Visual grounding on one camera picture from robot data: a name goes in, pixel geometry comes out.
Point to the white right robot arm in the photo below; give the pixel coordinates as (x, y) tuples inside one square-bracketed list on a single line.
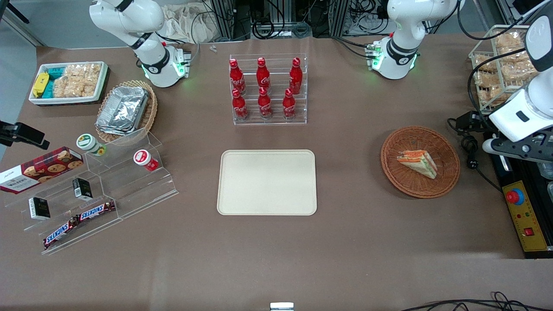
[(129, 19)]

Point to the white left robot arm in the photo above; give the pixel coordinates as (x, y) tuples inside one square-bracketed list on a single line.
[(399, 52)]

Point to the triangular sandwich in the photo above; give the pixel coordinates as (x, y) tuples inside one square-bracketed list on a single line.
[(417, 163)]

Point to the oval wicker basket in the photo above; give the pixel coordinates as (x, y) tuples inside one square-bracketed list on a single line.
[(151, 108)]

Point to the round brown wicker basket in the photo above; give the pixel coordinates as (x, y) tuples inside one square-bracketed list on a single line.
[(414, 185)]

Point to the beige rectangular tray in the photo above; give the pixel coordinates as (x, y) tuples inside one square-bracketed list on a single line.
[(267, 182)]

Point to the white plastic bin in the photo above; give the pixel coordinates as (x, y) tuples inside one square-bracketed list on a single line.
[(34, 100)]

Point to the red tartan cookie box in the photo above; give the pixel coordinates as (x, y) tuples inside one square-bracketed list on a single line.
[(39, 172)]

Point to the teal snack packet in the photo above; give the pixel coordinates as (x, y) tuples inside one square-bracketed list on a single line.
[(56, 73), (49, 89)]

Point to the yellow snack packet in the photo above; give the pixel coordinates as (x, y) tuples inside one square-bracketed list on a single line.
[(40, 84)]

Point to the red emergency stop button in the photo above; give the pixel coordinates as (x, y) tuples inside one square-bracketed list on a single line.
[(515, 196)]

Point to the green lid yogurt cup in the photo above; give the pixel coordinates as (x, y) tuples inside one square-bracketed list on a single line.
[(87, 142)]

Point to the clear rice cracker pack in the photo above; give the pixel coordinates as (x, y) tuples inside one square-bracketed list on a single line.
[(484, 77), (518, 69), (84, 70), (90, 85), (67, 87), (509, 41), (499, 96)]

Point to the small black box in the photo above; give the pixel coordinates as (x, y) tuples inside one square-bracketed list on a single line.
[(82, 189), (39, 208)]

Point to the yellow control box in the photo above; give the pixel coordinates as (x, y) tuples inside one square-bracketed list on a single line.
[(531, 224)]

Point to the silver foil packet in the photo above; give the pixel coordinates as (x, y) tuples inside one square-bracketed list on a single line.
[(123, 110)]

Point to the Snickers bar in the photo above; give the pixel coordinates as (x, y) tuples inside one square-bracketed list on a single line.
[(60, 233), (96, 211)]

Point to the clear acrylic stepped shelf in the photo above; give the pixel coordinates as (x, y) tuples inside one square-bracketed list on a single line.
[(129, 190)]

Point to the red lid yogurt cup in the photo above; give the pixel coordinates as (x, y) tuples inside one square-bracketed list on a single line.
[(142, 157)]

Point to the black tripod leg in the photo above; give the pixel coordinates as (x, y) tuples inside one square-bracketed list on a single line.
[(15, 13)]

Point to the white crumpled cloth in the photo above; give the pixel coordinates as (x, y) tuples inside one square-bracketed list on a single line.
[(190, 21)]

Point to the red cola bottle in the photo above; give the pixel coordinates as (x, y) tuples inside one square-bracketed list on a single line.
[(239, 108), (289, 106), (236, 77), (263, 75), (296, 77), (265, 106)]

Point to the clear acrylic bottle rack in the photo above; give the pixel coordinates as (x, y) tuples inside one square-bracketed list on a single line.
[(276, 121)]

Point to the aluminium frame post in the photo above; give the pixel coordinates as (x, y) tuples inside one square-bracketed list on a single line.
[(227, 17), (339, 17)]

